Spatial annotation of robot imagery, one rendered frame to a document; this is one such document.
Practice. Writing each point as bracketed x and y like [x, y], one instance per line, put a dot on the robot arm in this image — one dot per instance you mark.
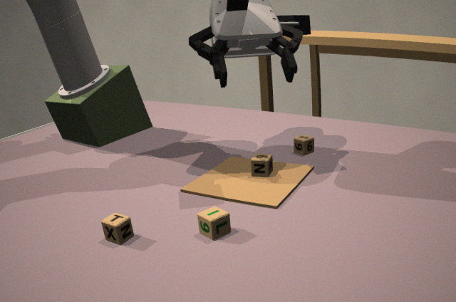
[69, 45]

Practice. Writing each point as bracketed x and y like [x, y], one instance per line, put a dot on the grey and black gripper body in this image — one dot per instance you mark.
[248, 32]

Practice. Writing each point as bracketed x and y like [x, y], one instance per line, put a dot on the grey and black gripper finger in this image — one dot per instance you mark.
[288, 61]
[214, 54]

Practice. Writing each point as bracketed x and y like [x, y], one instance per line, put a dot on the tan flat mat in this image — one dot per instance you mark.
[232, 181]

